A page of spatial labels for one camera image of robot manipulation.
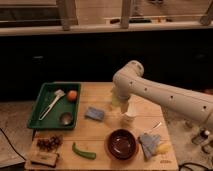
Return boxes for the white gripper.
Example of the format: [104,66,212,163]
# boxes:
[111,100,129,113]

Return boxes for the blue sponge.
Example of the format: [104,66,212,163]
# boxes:
[85,107,105,121]

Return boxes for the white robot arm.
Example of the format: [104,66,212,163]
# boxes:
[113,60,213,130]

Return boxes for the green plastic cup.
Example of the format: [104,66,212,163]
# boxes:
[111,94,120,107]

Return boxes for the white paper cup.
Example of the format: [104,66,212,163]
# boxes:
[121,103,138,124]

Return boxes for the metal spoon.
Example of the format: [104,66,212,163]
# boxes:
[144,122,162,134]

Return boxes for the dark red bowl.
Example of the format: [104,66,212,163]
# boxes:
[106,129,137,160]

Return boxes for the orange fruit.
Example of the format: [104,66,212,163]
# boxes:
[67,90,78,102]

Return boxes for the blue grey cloth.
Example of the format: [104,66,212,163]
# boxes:
[138,133,161,160]

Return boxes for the small metal cup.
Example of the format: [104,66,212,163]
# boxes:
[59,112,73,126]

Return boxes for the white dish brush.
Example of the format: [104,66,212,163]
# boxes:
[39,89,65,120]

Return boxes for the yellow banana toy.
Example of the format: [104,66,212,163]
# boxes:
[155,142,171,155]

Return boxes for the green chili pepper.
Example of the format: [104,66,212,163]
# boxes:
[72,142,96,160]

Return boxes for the green plastic tray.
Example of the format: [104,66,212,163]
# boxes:
[27,82,81,130]

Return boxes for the bunch of dark grapes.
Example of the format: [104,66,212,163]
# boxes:
[37,136,63,151]

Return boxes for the spice bottles rack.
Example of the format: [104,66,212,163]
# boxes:
[191,129,211,154]

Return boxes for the brown wooden block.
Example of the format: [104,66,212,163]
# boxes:
[30,152,58,167]

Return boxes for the black cable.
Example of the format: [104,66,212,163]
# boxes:
[0,127,28,161]

